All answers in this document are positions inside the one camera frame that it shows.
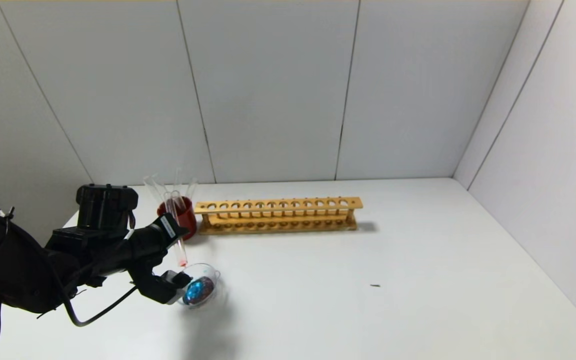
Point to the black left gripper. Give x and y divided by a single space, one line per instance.
168 229

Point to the test tube with red pigment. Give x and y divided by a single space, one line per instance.
182 250

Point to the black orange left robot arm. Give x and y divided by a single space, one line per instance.
18 270

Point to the wooden test tube rack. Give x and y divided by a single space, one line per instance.
201 207

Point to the empty glass test tube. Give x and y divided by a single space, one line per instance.
154 186
178 181

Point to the dark red plastic cup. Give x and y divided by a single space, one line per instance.
188 220

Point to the clear glass beaker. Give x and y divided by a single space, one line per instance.
213 285

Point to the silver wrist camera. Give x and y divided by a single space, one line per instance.
178 299

